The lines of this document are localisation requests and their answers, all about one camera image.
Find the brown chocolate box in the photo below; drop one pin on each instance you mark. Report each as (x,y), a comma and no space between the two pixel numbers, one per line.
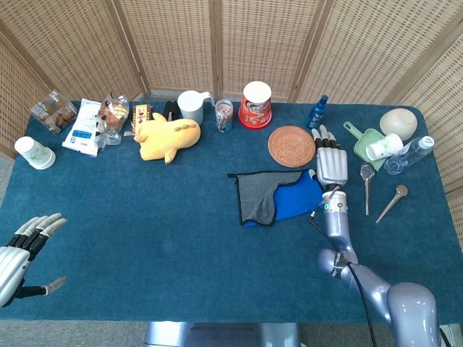
(141,115)

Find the white paper cup green print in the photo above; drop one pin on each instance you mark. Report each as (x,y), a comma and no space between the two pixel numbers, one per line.
(34,152)
(383,146)

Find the clear bag of pastries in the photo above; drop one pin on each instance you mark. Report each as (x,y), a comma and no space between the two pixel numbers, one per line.
(114,115)

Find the beige bowl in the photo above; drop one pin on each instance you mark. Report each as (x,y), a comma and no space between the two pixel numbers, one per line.
(398,123)

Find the silver-blue right robot arm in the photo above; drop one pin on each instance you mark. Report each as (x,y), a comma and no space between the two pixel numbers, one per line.
(336,224)

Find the clear plastic water bottle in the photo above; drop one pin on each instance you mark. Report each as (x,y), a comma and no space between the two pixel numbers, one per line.
(405,157)

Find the yellow plush toy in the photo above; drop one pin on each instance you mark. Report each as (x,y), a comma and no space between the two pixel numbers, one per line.
(170,139)

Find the brownish metal spoon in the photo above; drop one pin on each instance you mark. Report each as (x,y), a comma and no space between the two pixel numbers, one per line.
(401,190)

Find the black object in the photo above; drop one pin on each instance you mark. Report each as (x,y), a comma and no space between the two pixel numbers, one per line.
(170,110)

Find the blue tablecloth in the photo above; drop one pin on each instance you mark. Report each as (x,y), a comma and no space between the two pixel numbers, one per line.
(144,217)

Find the green plastic scoop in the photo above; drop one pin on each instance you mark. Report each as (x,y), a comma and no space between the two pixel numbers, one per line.
(361,146)

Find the white and blue snack packet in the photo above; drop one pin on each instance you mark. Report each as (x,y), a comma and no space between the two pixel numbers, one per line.
(81,130)

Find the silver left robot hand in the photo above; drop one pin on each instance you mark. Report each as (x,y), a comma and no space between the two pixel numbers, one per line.
(11,265)

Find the grey and blue cloth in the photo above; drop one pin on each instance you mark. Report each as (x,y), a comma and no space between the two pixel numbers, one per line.
(253,191)

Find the blue spray bottle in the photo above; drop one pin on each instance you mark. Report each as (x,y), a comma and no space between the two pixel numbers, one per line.
(315,115)

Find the round woven rattan coaster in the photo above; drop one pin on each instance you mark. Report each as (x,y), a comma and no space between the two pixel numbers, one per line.
(291,146)

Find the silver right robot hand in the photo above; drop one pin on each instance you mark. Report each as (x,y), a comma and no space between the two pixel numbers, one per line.
(332,164)

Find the red instant noodle cup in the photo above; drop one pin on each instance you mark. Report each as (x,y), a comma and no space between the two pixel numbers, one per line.
(255,108)

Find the clear plastic box of muffins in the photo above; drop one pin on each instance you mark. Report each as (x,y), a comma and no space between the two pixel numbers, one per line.
(54,114)

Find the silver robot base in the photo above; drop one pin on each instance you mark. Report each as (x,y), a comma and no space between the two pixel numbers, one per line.
(217,336)

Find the clear jar of biscuit sticks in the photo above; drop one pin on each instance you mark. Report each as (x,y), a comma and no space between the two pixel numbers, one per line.
(224,115)

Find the shiny metal spoon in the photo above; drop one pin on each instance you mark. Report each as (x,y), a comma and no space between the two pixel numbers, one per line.
(367,171)

